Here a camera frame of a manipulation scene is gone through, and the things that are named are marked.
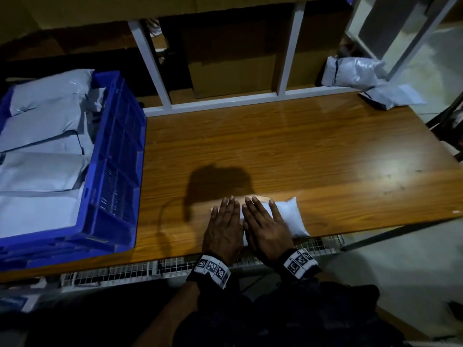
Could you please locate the person's left forearm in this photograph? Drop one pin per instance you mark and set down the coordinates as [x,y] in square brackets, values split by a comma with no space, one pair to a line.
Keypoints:
[166,321]

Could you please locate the packed white bags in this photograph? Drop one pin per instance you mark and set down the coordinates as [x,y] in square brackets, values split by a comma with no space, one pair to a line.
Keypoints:
[43,148]

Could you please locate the white metal shelf rail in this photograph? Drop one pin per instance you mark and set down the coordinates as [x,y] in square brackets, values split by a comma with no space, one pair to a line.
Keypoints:
[246,99]

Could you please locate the white metal shelf leg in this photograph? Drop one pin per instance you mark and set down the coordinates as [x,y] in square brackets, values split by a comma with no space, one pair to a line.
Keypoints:
[421,38]
[289,48]
[150,65]

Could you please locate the person's right hand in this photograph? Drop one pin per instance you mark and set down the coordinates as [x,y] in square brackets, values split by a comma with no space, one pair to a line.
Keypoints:
[266,229]

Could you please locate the person's right forearm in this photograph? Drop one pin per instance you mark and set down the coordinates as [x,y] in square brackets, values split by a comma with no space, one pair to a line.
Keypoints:
[347,300]

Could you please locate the person's left hand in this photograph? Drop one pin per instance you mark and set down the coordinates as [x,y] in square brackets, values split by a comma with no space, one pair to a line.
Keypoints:
[224,231]

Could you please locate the blue plastic crate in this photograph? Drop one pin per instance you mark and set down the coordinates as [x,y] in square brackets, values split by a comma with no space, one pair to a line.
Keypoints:
[116,169]

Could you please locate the wooden table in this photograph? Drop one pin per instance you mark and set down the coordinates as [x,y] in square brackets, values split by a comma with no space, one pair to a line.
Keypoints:
[289,148]

